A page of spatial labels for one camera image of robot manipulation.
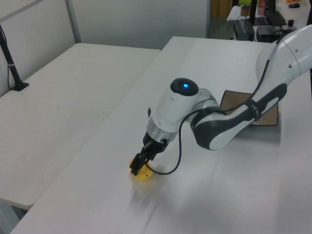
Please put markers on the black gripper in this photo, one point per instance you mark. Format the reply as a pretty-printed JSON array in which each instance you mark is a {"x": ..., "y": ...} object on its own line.
[{"x": 156, "y": 145}]

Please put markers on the yellow potato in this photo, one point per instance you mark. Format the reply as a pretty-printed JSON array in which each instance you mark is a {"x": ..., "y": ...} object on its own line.
[{"x": 146, "y": 176}]

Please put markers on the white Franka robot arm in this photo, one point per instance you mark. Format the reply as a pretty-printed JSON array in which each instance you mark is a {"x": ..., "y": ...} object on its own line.
[{"x": 170, "y": 104}]

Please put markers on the brown square ceramic plate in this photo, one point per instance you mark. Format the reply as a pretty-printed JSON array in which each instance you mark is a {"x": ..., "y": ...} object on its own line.
[{"x": 234, "y": 100}]

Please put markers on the black flat electronics box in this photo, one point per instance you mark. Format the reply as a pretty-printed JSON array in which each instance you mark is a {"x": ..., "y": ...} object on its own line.
[{"x": 242, "y": 30}]

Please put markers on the white paper sheets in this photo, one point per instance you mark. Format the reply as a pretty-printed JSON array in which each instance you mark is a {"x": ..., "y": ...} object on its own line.
[{"x": 234, "y": 14}]

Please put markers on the black control device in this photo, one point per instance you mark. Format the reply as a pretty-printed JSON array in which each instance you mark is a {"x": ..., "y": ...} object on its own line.
[{"x": 267, "y": 31}]

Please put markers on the brown wooden cup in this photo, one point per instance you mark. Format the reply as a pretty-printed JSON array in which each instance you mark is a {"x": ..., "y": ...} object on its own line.
[{"x": 244, "y": 11}]

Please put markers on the black monitor stand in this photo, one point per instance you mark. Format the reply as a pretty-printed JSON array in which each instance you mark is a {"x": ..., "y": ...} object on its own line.
[{"x": 270, "y": 14}]

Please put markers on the black computer mouse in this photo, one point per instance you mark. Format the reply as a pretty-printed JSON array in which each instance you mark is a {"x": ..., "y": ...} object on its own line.
[{"x": 294, "y": 5}]

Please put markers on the grey metal partition post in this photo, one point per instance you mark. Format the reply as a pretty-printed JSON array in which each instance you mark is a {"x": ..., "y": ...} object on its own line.
[
  {"x": 73, "y": 22},
  {"x": 208, "y": 19}
]

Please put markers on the black camera stand pole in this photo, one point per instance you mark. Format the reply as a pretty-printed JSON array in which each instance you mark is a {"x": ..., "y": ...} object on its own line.
[{"x": 11, "y": 65}]

